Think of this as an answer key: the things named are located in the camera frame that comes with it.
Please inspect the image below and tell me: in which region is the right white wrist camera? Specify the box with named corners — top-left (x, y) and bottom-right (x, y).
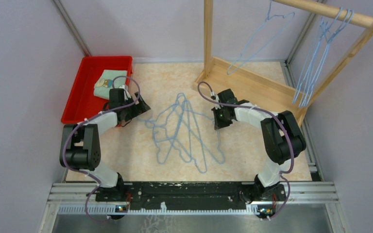
top-left (210, 91), bottom-right (221, 109)

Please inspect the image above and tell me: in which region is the folded light green cloth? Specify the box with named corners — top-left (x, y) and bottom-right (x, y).
top-left (93, 69), bottom-right (128, 100)

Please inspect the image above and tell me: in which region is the wooden hanger rack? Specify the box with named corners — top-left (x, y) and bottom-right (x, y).
top-left (193, 0), bottom-right (373, 125)

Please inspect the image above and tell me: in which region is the red plastic bin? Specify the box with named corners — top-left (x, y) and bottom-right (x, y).
top-left (61, 56), bottom-right (133, 124)

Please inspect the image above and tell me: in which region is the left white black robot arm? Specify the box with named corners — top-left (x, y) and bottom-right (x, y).
top-left (60, 88), bottom-right (150, 201)

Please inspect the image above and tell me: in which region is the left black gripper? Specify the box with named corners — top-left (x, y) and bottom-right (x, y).
top-left (120, 91), bottom-right (149, 121)

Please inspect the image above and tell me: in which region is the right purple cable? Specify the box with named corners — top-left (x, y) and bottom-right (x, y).
top-left (197, 81), bottom-right (296, 220)

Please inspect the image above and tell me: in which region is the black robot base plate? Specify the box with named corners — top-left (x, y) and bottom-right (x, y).
top-left (95, 181), bottom-right (287, 212)

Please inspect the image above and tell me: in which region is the aluminium frame rail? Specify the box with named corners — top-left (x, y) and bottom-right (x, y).
top-left (48, 182), bottom-right (339, 216)

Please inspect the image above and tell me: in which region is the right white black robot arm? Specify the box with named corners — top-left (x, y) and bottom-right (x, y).
top-left (210, 89), bottom-right (306, 200)

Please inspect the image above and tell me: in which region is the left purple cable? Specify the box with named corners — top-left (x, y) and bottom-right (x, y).
top-left (61, 76), bottom-right (141, 224)

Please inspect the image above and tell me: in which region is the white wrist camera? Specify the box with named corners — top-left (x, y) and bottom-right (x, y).
top-left (210, 91), bottom-right (221, 109)
top-left (118, 84), bottom-right (132, 100)

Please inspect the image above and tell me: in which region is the purple cable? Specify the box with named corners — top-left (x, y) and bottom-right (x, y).
top-left (197, 81), bottom-right (296, 220)
top-left (61, 76), bottom-right (141, 224)

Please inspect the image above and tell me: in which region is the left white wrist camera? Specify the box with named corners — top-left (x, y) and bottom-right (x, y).
top-left (118, 84), bottom-right (132, 100)

